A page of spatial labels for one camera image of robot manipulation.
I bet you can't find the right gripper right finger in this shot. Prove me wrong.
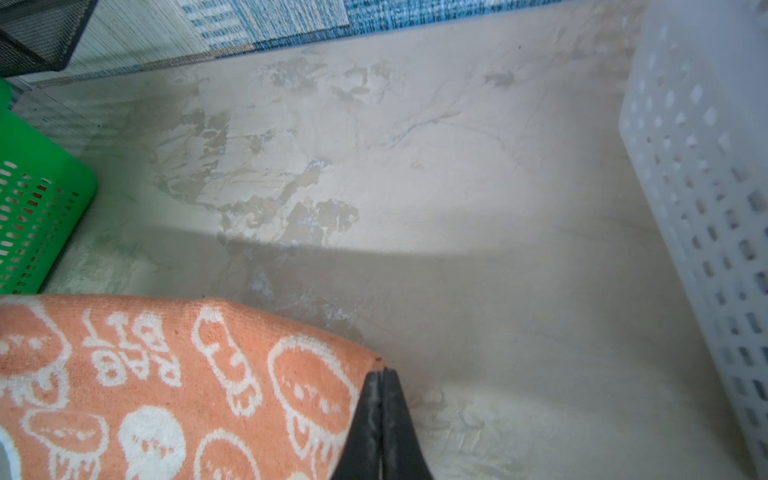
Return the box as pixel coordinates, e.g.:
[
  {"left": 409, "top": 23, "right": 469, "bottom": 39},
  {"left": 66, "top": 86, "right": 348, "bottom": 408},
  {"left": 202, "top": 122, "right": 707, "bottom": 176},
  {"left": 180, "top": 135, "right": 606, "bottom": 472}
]
[{"left": 382, "top": 369, "right": 433, "bottom": 480}]

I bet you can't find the orange patterned towel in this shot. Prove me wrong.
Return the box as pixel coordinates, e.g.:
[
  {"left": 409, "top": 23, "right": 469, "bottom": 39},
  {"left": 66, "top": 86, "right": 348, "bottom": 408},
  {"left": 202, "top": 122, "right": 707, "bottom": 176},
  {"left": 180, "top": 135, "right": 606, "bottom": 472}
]
[{"left": 1, "top": 295, "right": 383, "bottom": 479}]

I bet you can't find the green plastic basket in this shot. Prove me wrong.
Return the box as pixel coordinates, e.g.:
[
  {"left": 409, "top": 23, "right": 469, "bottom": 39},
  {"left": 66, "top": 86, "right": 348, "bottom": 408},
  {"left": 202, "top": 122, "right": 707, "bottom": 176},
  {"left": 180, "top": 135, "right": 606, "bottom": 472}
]
[{"left": 1, "top": 81, "right": 97, "bottom": 295}]

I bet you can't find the white plastic basket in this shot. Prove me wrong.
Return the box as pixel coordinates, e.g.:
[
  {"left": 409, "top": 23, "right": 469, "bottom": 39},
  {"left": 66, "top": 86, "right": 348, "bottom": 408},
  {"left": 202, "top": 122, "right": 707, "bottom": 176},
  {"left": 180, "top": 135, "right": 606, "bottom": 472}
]
[{"left": 619, "top": 1, "right": 767, "bottom": 478}]

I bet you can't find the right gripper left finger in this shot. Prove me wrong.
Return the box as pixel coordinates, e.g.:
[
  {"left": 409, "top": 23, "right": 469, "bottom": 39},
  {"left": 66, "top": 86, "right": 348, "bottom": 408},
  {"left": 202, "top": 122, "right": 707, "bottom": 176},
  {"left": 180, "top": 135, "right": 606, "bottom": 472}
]
[{"left": 331, "top": 371, "right": 383, "bottom": 480}]

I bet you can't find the black wire shelf rack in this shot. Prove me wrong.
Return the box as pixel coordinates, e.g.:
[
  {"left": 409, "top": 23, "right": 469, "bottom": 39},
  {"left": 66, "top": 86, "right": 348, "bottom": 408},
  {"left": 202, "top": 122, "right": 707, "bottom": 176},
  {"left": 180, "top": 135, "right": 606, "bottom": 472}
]
[{"left": 1, "top": 0, "right": 97, "bottom": 78}]

